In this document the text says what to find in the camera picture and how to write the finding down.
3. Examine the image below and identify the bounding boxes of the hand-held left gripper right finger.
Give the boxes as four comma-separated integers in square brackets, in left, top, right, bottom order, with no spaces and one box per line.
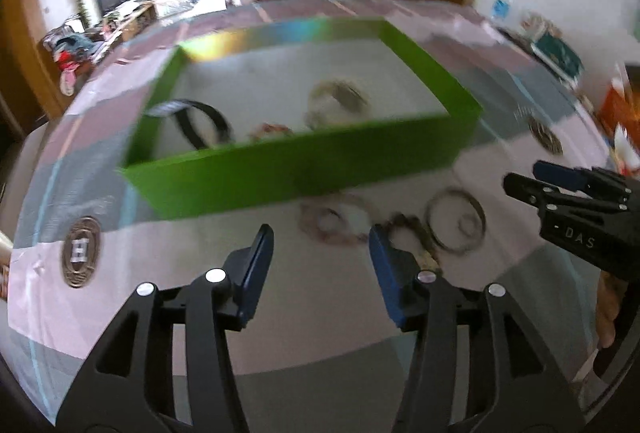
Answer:
[369,224,586,433]

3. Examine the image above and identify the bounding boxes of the white gold beaded bracelet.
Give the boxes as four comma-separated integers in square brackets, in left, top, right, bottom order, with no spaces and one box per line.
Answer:
[304,80,372,130]

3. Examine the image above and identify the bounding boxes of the brown beaded bracelet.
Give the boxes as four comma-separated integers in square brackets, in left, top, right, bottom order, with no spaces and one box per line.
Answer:
[382,212,443,270]

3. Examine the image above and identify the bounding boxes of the orange box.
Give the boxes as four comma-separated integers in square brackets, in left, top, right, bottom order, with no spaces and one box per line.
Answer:
[598,76,640,141]

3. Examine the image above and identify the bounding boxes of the red beaded bracelet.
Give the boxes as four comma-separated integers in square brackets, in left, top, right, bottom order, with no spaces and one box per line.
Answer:
[246,122,297,143]

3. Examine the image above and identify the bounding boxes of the green cardboard box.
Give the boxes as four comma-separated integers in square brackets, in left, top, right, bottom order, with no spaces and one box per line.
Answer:
[117,18,484,220]

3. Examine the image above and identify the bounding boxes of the heap of clothes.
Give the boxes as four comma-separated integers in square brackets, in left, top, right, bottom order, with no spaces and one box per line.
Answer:
[42,24,108,96]

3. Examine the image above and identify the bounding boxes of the black band bracelet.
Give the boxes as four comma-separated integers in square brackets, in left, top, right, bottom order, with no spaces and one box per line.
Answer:
[149,99,235,150]

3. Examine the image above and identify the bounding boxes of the wooden television cabinet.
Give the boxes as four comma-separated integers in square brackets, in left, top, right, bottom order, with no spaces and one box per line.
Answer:
[97,0,158,41]

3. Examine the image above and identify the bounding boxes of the green book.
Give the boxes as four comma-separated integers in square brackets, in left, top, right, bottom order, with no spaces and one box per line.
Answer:
[531,34,585,81]

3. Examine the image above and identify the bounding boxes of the person's right hand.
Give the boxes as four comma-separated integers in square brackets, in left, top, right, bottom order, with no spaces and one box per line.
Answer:
[596,270,627,350]

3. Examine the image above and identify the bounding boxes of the metal bangle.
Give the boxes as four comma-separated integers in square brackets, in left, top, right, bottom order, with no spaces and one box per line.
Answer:
[424,190,488,257]

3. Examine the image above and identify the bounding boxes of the plaid tablecloth with coin print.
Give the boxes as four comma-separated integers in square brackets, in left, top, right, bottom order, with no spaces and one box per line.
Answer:
[9,0,632,433]

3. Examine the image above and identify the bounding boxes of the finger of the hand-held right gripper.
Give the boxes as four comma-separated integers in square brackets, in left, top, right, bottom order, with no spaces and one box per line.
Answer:
[502,172,632,216]
[532,160,640,200]

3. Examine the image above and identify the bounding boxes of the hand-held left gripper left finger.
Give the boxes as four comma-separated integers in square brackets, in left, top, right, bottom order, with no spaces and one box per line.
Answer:
[55,224,275,433]

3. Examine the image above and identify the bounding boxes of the pink beaded bracelet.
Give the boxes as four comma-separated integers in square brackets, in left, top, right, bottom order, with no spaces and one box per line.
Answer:
[299,194,375,248]

